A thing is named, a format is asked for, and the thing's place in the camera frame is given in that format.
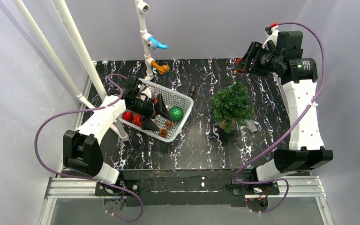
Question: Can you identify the red shiny ornament ball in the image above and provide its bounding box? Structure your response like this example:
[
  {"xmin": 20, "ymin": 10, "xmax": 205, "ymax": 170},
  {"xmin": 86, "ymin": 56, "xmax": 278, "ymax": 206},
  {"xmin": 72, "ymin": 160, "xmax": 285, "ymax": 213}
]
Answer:
[{"xmin": 122, "ymin": 111, "xmax": 134, "ymax": 123}]

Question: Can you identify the white plastic basket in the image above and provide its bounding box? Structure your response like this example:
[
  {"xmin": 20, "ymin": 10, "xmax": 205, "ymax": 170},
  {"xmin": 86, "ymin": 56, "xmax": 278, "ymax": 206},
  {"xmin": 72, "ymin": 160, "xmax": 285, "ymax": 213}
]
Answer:
[{"xmin": 118, "ymin": 77, "xmax": 194, "ymax": 143}]

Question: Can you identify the blue pipe valve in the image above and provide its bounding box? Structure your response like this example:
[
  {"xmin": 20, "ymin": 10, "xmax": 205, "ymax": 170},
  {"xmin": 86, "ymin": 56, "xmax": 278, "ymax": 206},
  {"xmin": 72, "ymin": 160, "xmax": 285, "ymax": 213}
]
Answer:
[{"xmin": 147, "ymin": 36, "xmax": 168, "ymax": 50}]

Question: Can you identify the black cylindrical marker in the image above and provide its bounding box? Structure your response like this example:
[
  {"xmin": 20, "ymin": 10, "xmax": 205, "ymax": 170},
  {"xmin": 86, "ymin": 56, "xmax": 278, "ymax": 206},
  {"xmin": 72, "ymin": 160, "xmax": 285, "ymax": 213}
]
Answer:
[{"xmin": 188, "ymin": 85, "xmax": 195, "ymax": 98}]

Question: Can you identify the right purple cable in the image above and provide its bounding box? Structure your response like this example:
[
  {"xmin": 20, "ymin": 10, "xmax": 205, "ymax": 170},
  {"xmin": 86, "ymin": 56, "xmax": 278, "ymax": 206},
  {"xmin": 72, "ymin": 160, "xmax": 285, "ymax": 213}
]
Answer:
[{"xmin": 232, "ymin": 22, "xmax": 327, "ymax": 214}]

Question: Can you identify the brown pine cone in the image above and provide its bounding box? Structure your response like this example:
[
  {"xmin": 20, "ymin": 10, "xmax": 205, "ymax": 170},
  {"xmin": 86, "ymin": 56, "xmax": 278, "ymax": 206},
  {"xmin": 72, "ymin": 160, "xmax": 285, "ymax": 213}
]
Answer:
[{"xmin": 158, "ymin": 128, "xmax": 168, "ymax": 138}]

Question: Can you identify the white pvc pipe stand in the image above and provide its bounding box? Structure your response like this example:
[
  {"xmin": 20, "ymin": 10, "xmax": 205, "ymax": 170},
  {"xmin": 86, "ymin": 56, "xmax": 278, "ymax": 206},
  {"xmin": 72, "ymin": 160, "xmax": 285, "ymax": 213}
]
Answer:
[{"xmin": 135, "ymin": 0, "xmax": 154, "ymax": 81}]

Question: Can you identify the thick white diagonal pole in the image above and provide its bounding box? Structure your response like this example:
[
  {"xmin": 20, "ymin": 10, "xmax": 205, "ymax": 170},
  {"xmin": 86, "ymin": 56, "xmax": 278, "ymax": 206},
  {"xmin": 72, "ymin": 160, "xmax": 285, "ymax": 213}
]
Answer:
[{"xmin": 52, "ymin": 0, "xmax": 107, "ymax": 100}]

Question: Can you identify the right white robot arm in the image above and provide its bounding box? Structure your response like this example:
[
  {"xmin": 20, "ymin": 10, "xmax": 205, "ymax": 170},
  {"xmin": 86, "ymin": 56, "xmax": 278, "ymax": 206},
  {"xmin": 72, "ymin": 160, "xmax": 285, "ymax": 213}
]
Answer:
[{"xmin": 235, "ymin": 30, "xmax": 333, "ymax": 185}]

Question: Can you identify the small green christmas tree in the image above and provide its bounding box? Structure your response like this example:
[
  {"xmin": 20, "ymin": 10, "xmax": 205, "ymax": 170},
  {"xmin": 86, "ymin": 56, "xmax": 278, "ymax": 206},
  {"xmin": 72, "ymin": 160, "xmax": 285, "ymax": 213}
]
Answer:
[{"xmin": 212, "ymin": 82, "xmax": 254, "ymax": 133}]

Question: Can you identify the orange pipe valve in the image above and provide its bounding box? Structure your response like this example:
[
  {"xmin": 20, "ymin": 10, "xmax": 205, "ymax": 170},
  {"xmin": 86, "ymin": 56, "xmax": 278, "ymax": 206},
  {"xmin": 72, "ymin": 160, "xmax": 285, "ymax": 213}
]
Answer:
[{"xmin": 151, "ymin": 60, "xmax": 170, "ymax": 75}]

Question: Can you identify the frosted pine cone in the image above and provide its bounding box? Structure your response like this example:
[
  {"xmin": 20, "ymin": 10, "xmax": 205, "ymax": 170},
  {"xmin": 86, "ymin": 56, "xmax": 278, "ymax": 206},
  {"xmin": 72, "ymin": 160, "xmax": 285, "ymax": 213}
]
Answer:
[{"xmin": 165, "ymin": 120, "xmax": 175, "ymax": 128}]

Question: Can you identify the aluminium frame rail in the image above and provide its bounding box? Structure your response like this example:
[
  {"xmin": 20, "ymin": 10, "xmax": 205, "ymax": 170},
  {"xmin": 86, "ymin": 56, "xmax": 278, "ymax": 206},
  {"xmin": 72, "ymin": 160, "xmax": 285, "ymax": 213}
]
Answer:
[{"xmin": 38, "ymin": 74, "xmax": 106, "ymax": 225}]

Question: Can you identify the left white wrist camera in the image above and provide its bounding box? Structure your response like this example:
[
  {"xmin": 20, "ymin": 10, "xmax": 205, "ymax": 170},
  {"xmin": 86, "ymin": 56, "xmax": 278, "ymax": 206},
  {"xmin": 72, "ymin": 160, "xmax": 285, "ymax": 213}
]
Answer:
[{"xmin": 139, "ymin": 88, "xmax": 152, "ymax": 100}]

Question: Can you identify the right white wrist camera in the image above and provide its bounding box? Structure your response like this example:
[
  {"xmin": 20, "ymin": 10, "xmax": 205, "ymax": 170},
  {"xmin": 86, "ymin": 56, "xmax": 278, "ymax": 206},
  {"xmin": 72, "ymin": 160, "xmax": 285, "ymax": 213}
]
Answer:
[{"xmin": 262, "ymin": 22, "xmax": 279, "ymax": 50}]

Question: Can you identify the green glitter ornament ball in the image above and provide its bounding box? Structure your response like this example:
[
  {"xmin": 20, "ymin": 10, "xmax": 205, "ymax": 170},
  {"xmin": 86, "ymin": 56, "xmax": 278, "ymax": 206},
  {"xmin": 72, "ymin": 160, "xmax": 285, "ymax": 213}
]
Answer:
[{"xmin": 169, "ymin": 106, "xmax": 184, "ymax": 122}]

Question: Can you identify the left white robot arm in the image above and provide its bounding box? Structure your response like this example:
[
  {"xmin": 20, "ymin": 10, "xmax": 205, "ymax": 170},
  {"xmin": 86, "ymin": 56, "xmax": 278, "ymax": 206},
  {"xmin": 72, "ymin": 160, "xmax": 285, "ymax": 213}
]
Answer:
[{"xmin": 63, "ymin": 76, "xmax": 173, "ymax": 184}]

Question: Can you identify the thin white diagonal pole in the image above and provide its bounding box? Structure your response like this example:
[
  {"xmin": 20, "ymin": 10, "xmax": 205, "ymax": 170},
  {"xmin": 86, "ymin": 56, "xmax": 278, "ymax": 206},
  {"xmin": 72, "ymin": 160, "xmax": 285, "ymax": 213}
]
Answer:
[{"xmin": 13, "ymin": 0, "xmax": 129, "ymax": 142}]

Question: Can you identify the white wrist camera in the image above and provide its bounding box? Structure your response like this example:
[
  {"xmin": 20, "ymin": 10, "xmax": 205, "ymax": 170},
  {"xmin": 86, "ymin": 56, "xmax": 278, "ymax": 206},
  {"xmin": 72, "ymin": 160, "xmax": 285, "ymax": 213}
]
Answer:
[
  {"xmin": 139, "ymin": 88, "xmax": 152, "ymax": 100},
  {"xmin": 262, "ymin": 22, "xmax": 279, "ymax": 50}
]

